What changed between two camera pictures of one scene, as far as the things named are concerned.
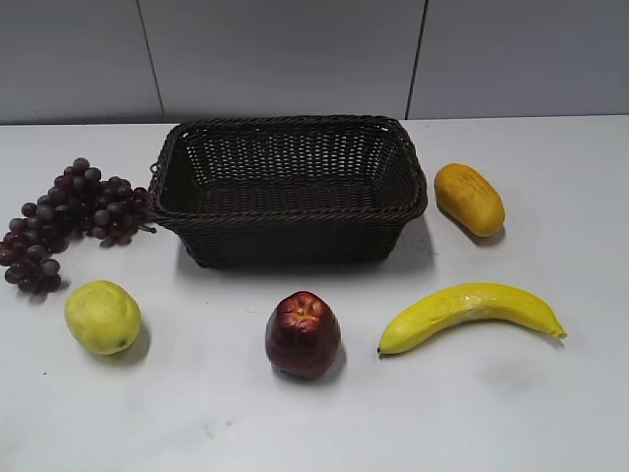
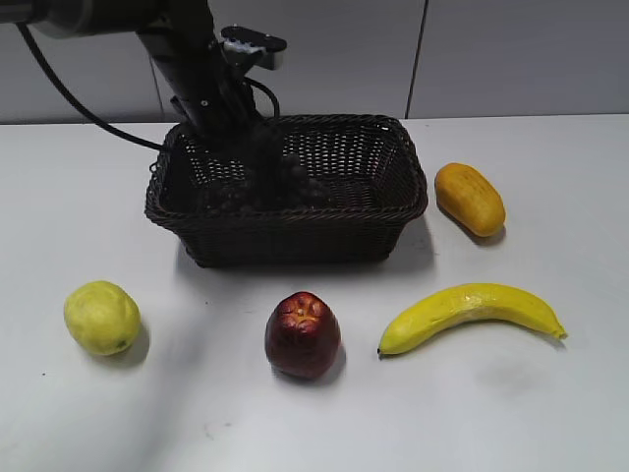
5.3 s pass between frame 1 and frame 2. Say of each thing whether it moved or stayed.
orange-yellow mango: stayed
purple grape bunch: moved
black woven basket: stayed
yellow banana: stayed
